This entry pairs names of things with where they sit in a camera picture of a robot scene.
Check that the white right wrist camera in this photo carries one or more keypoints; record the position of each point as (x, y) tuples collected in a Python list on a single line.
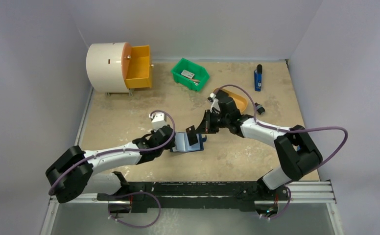
[(214, 108)]

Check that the yellow open drawer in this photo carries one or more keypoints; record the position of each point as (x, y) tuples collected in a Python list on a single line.
[(139, 74)]

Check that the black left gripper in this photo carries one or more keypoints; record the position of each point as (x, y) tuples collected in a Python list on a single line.
[(171, 145)]

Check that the small box in bin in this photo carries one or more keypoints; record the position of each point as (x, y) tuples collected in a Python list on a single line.
[(187, 74)]

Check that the black credit card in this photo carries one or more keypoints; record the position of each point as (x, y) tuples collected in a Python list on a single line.
[(192, 136)]

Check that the tan oval tray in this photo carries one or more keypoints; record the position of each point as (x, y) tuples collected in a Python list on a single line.
[(241, 102)]

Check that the small black marker cap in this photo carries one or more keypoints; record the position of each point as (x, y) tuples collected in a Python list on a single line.
[(259, 109)]

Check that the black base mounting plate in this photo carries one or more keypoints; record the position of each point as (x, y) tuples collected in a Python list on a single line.
[(245, 196)]

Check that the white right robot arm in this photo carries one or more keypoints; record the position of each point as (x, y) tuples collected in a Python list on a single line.
[(297, 153)]

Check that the green plastic bin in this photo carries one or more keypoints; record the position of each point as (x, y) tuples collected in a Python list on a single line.
[(201, 75)]

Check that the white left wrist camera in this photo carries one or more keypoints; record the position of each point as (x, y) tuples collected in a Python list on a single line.
[(158, 120)]

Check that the blue stapler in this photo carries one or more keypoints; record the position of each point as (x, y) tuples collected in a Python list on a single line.
[(258, 78)]

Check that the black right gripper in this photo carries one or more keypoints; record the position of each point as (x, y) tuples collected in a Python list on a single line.
[(213, 120)]

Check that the white cylindrical drawer cabinet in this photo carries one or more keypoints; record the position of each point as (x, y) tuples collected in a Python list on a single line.
[(107, 66)]

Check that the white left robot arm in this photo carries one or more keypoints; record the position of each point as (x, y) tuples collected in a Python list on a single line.
[(70, 174)]

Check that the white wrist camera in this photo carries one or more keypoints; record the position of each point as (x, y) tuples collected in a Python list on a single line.
[(214, 108), (158, 120)]

